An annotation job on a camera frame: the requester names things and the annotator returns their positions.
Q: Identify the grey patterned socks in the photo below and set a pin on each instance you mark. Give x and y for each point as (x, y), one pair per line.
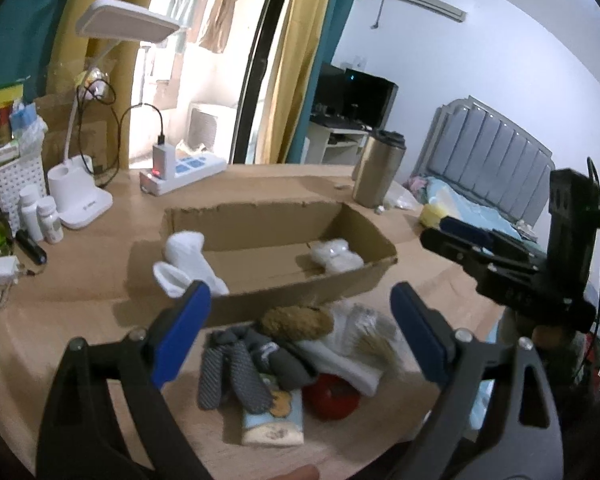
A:
(245, 367)

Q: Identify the white power strip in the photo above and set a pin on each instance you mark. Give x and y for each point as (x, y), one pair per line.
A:
(195, 170)

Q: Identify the white fluffy ball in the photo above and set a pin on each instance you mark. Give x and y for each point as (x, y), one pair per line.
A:
(336, 256)

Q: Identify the teal curtain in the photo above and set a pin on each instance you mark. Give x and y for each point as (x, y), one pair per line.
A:
(25, 15)
(340, 15)

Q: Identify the brown plush toy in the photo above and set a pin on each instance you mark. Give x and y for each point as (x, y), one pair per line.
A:
(295, 322)

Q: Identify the white desk lamp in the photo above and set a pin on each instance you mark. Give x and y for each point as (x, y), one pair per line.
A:
(125, 22)

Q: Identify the beige hanging shirt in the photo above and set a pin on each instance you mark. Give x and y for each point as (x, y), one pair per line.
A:
(222, 5)

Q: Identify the white woven basket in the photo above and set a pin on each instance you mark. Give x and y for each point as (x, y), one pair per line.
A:
(20, 185)

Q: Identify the black computer monitor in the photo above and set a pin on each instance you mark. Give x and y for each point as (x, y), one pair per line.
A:
(330, 90)
(370, 97)

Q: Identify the white sock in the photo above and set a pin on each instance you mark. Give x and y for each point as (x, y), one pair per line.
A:
(185, 257)

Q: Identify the tall white bottle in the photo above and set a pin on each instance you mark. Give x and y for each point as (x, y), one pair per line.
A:
(31, 212)

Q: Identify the white charger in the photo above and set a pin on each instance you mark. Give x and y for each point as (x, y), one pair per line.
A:
(162, 160)

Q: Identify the white air conditioner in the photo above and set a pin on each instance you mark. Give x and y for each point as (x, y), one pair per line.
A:
(422, 0)

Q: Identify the brown cardboard carton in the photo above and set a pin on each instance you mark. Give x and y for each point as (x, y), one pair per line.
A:
(92, 135)

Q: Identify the grey padded headboard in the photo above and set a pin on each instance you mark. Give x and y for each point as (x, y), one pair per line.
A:
(485, 155)

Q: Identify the light blue printed blanket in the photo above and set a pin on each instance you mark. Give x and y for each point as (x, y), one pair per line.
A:
(485, 215)

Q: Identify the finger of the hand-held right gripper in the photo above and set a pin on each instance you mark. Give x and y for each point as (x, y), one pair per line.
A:
(450, 245)
(467, 230)

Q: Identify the blue tissue pack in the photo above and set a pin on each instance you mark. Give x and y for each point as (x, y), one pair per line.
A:
(27, 120)

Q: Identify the short white bottle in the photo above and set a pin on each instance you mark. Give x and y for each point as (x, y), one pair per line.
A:
(50, 220)

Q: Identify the white cloth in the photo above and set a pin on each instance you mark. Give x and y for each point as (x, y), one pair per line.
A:
(352, 345)

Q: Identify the black cylinder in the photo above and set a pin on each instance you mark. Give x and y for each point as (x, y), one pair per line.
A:
(31, 247)

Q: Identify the yellow red can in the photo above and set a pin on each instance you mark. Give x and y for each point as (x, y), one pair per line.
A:
(2, 120)

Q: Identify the white computer desk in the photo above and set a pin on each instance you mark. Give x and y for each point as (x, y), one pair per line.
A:
(330, 140)

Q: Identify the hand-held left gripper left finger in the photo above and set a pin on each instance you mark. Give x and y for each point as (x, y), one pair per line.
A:
(185, 330)

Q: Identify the person's left hand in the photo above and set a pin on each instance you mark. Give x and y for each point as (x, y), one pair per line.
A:
(297, 472)

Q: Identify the cardboard box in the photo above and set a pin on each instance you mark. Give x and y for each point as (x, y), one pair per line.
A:
(260, 260)

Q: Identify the white outdoor unit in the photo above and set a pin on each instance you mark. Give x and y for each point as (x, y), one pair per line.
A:
(210, 127)

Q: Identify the steel tumbler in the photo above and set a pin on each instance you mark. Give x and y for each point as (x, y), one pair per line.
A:
(377, 170)

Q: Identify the clear plastic bag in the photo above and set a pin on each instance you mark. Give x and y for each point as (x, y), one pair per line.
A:
(402, 197)

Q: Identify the white plug adapter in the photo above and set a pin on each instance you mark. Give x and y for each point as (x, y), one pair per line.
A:
(5, 270)

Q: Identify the light blue cartoon cloth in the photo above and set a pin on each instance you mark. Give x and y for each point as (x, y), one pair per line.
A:
(275, 422)

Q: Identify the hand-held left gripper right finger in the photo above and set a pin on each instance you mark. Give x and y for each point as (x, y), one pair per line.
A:
(420, 330)

